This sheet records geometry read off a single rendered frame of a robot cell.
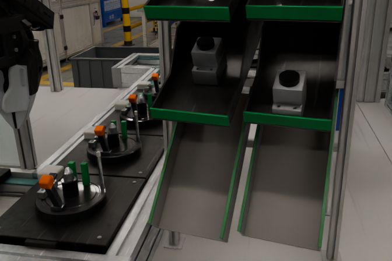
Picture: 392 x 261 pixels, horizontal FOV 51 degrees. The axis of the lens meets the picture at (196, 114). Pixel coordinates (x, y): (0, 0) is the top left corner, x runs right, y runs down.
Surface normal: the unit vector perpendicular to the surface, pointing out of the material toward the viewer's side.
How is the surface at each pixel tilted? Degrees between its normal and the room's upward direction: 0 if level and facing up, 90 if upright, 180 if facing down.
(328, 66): 25
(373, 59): 90
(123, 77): 90
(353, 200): 0
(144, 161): 0
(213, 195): 45
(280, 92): 115
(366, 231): 0
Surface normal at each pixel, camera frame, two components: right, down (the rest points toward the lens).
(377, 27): -0.18, 0.34
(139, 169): -0.02, -0.94
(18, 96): 0.98, 0.09
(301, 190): -0.26, -0.43
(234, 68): -0.16, -0.71
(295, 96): -0.30, 0.69
